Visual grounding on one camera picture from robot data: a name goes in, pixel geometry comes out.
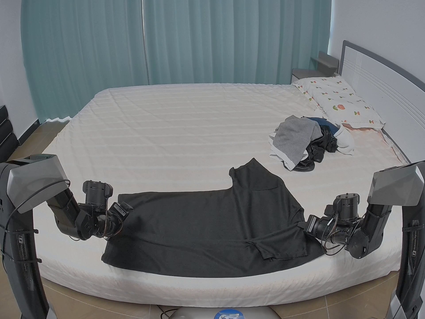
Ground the pile of clothes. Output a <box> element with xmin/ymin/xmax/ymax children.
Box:
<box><xmin>268</xmin><ymin>114</ymin><xmax>355</xmax><ymax>172</ymax></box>

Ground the blue-green curtain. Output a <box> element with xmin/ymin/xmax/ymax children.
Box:
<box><xmin>21</xmin><ymin>0</ymin><xmax>150</xmax><ymax>123</ymax></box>
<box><xmin>141</xmin><ymin>0</ymin><xmax>333</xmax><ymax>86</ymax></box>

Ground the black chest of drawers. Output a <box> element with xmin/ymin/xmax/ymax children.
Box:
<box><xmin>0</xmin><ymin>104</ymin><xmax>19</xmax><ymax>156</ymax></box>

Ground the grey bedside table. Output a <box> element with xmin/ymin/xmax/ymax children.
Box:
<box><xmin>291</xmin><ymin>51</ymin><xmax>339</xmax><ymax>81</ymax></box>

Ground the white printed pillow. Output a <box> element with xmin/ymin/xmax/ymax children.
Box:
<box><xmin>292</xmin><ymin>76</ymin><xmax>387</xmax><ymax>130</ymax></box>

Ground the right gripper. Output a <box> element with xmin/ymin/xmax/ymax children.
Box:
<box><xmin>297</xmin><ymin>214</ymin><xmax>334</xmax><ymax>242</ymax></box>

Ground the black T-shirt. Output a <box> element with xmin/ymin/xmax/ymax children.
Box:
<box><xmin>101</xmin><ymin>158</ymin><xmax>326</xmax><ymax>278</ymax></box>

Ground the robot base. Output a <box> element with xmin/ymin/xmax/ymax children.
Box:
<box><xmin>159</xmin><ymin>306</ymin><xmax>277</xmax><ymax>319</ymax></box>

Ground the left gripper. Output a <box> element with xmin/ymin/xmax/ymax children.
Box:
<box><xmin>101</xmin><ymin>201</ymin><xmax>134</xmax><ymax>238</ymax></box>

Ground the bed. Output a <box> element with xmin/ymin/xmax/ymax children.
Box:
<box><xmin>15</xmin><ymin>40</ymin><xmax>425</xmax><ymax>307</ymax></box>

